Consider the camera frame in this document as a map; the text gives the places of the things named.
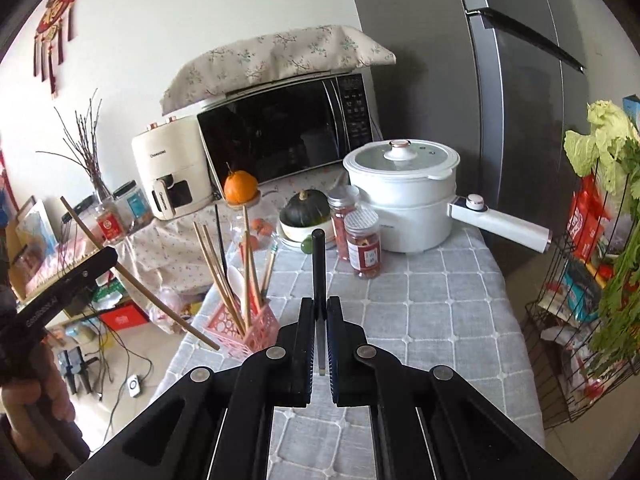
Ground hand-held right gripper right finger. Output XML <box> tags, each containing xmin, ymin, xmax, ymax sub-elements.
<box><xmin>325</xmin><ymin>297</ymin><xmax>576</xmax><ymax>480</ymax></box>

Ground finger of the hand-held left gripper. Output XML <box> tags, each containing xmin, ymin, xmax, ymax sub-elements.
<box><xmin>64</xmin><ymin>247</ymin><xmax>120</xmax><ymax>295</ymax></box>

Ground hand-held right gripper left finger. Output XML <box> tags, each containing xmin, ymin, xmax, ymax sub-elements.
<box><xmin>67</xmin><ymin>298</ymin><xmax>318</xmax><ymax>480</ymax></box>

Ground pink perforated utensil basket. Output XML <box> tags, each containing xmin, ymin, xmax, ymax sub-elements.
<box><xmin>202</xmin><ymin>294</ymin><xmax>281</xmax><ymax>362</ymax></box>

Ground wooden chopstick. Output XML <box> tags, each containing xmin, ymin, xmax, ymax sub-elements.
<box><xmin>60</xmin><ymin>196</ymin><xmax>221</xmax><ymax>351</ymax></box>
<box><xmin>202</xmin><ymin>223</ymin><xmax>247</xmax><ymax>335</ymax></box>
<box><xmin>193</xmin><ymin>223</ymin><xmax>244</xmax><ymax>337</ymax></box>
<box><xmin>242</xmin><ymin>204</ymin><xmax>252</xmax><ymax>330</ymax></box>

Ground black chopstick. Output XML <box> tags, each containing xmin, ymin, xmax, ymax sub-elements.
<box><xmin>311</xmin><ymin>228</ymin><xmax>328</xmax><ymax>377</ymax></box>
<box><xmin>213</xmin><ymin>203</ymin><xmax>227</xmax><ymax>275</ymax></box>

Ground person's left hand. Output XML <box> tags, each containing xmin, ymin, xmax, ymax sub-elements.
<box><xmin>0</xmin><ymin>344</ymin><xmax>77</xmax><ymax>461</ymax></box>

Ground glass bottle red label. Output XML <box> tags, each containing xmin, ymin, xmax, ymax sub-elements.
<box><xmin>94</xmin><ymin>199</ymin><xmax>126</xmax><ymax>246</ymax></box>

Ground glass canister black lid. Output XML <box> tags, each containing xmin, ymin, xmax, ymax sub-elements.
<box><xmin>112</xmin><ymin>180</ymin><xmax>154</xmax><ymax>234</ymax></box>
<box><xmin>60</xmin><ymin>195</ymin><xmax>102</xmax><ymax>251</ymax></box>

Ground black clamp tool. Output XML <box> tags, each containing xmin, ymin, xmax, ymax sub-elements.
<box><xmin>56</xmin><ymin>347</ymin><xmax>97</xmax><ymax>397</ymax></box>

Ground red box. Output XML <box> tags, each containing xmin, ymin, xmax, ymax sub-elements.
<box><xmin>99</xmin><ymin>304</ymin><xmax>151</xmax><ymax>332</ymax></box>

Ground pale chopstick with green band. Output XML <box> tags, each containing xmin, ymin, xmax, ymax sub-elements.
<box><xmin>259</xmin><ymin>241</ymin><xmax>279</xmax><ymax>302</ymax></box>

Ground white plastic spoon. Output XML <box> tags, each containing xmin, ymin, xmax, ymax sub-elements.
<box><xmin>227</xmin><ymin>265</ymin><xmax>246</xmax><ymax>302</ymax></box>

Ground grey checked tablecloth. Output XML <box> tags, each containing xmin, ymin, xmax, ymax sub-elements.
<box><xmin>150</xmin><ymin>220</ymin><xmax>546</xmax><ymax>480</ymax></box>

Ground jar of dried slices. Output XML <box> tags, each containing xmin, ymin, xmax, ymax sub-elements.
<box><xmin>344</xmin><ymin>208</ymin><xmax>382</xmax><ymax>280</ymax></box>

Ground dry twig bunch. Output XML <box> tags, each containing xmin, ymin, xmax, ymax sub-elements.
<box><xmin>36</xmin><ymin>88</ymin><xmax>114</xmax><ymax>202</ymax></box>

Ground white dish with green dot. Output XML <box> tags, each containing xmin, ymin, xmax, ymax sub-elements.
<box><xmin>276</xmin><ymin>215</ymin><xmax>337</xmax><ymax>252</ymax></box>

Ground cream air fryer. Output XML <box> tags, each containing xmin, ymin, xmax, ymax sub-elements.
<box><xmin>131</xmin><ymin>116</ymin><xmax>221</xmax><ymax>221</ymax></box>

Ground jar of red berries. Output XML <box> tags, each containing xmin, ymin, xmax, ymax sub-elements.
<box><xmin>327</xmin><ymin>185</ymin><xmax>362</xmax><ymax>261</ymax></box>

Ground clear glass jar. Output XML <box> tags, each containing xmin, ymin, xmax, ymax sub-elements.
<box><xmin>225</xmin><ymin>200</ymin><xmax>264</xmax><ymax>252</ymax></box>

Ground dark green pumpkin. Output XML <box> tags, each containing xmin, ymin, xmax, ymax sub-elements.
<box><xmin>282</xmin><ymin>189</ymin><xmax>329</xmax><ymax>229</ymax></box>

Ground orange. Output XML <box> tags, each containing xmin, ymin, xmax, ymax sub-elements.
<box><xmin>223</xmin><ymin>162</ymin><xmax>259</xmax><ymax>205</ymax></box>

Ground white electric pot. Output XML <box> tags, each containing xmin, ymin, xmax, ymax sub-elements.
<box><xmin>343</xmin><ymin>138</ymin><xmax>553</xmax><ymax>255</ymax></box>

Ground black microwave oven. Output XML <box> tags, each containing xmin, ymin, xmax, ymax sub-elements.
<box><xmin>196</xmin><ymin>72</ymin><xmax>384</xmax><ymax>197</ymax></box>

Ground blue snack packet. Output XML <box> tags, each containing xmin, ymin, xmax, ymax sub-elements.
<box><xmin>564</xmin><ymin>260</ymin><xmax>607</xmax><ymax>307</ymax></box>

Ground floral cloth cover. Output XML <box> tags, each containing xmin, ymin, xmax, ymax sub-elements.
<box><xmin>160</xmin><ymin>25</ymin><xmax>398</xmax><ymax>115</ymax></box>

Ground red snack packet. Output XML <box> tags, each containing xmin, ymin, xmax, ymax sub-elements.
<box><xmin>570</xmin><ymin>175</ymin><xmax>619</xmax><ymax>262</ymax></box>

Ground green leafy stalks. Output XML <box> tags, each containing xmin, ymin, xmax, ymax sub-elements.
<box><xmin>589</xmin><ymin>140</ymin><xmax>640</xmax><ymax>379</ymax></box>

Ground grey refrigerator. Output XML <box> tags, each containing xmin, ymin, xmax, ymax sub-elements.
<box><xmin>342</xmin><ymin>0</ymin><xmax>623</xmax><ymax>286</ymax></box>

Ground napa cabbage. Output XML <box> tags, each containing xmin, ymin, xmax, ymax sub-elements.
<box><xmin>564</xmin><ymin>101</ymin><xmax>640</xmax><ymax>194</ymax></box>

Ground picture frame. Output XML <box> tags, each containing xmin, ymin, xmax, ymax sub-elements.
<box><xmin>15</xmin><ymin>198</ymin><xmax>61</xmax><ymax>262</ymax></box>

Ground black cable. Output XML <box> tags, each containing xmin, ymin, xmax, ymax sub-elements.
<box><xmin>84</xmin><ymin>320</ymin><xmax>157</xmax><ymax>402</ymax></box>

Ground black wire rack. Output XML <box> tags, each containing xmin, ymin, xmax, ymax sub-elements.
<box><xmin>522</xmin><ymin>180</ymin><xmax>640</xmax><ymax>431</ymax></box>

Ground red wall ornament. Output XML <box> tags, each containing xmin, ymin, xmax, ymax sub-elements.
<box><xmin>32</xmin><ymin>0</ymin><xmax>77</xmax><ymax>99</ymax></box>

